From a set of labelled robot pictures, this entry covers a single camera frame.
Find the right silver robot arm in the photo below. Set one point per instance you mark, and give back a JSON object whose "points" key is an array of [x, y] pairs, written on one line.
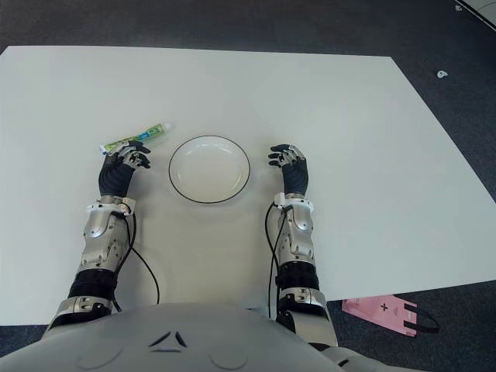
{"points": [[300, 240]]}

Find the white board with black edge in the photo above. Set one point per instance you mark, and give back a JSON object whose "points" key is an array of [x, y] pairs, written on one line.
{"points": [[480, 9]]}

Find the grey robot torso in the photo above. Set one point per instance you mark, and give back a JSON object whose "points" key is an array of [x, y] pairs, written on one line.
{"points": [[174, 341]]}

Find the pink paper bag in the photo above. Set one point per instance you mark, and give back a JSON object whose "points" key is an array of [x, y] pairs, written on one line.
{"points": [[379, 310]]}

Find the small white floor object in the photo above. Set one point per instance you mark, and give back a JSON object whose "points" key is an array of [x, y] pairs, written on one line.
{"points": [[441, 74]]}

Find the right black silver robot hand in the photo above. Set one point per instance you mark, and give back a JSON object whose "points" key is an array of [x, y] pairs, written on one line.
{"points": [[296, 174]]}

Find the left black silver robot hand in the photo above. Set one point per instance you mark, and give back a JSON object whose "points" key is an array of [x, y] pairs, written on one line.
{"points": [[114, 178]]}

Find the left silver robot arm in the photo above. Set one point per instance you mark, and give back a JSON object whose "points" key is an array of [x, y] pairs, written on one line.
{"points": [[97, 240]]}

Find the white plate with black rim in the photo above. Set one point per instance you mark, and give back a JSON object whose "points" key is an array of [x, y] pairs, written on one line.
{"points": [[209, 170]]}

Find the green toothpaste tube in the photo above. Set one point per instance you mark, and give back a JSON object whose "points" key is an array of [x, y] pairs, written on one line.
{"points": [[149, 133]]}

